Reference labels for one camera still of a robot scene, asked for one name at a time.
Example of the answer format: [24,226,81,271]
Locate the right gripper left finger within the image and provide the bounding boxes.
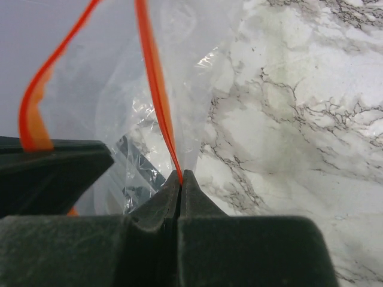
[1,137,180,286]

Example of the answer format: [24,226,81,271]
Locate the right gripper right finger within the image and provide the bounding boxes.
[178,170,338,286]

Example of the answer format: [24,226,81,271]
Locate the clear zip top bag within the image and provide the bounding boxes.
[19,1,244,215]

